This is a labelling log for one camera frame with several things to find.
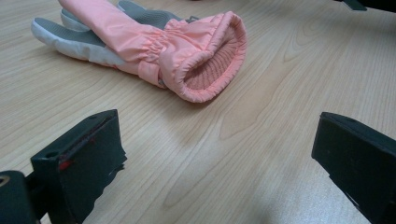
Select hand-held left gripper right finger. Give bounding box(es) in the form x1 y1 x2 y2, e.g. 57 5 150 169
311 111 396 224

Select pink ski glove grey palm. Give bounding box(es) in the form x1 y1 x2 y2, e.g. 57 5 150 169
30 0 248 105

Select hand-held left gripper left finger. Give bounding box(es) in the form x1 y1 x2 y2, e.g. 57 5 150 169
30 108 128 224

